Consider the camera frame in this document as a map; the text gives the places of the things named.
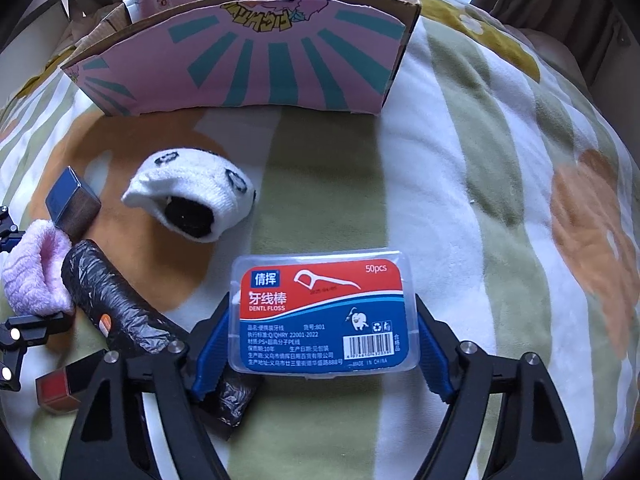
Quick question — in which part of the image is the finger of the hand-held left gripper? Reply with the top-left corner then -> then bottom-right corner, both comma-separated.
0,203 -> 27,254
0,310 -> 77,394

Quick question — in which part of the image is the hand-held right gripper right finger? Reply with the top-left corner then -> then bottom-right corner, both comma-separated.
414,296 -> 589,480

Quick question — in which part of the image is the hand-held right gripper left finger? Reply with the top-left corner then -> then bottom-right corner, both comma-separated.
62,299 -> 242,480

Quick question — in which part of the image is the pink fuzzy sock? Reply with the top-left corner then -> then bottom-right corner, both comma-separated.
0,220 -> 77,317

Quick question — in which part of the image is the clear dental floss pick box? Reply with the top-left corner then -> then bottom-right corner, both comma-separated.
227,247 -> 424,374

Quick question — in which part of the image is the pink printed cardboard box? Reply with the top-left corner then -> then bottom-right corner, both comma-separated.
60,0 -> 424,119

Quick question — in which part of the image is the red and black lipstick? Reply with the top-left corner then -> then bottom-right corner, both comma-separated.
34,352 -> 112,414

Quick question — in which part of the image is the blue and brown rectangular box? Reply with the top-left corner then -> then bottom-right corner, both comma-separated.
44,167 -> 103,241

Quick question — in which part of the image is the black trash bag roll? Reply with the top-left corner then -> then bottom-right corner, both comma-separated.
60,239 -> 264,442

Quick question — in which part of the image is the striped floral fleece blanket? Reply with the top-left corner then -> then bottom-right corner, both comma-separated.
0,0 -> 640,480

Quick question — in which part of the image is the white sock with black prints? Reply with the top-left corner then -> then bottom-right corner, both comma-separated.
121,148 -> 257,244

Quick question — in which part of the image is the grey curtain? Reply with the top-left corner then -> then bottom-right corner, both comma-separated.
472,0 -> 608,92

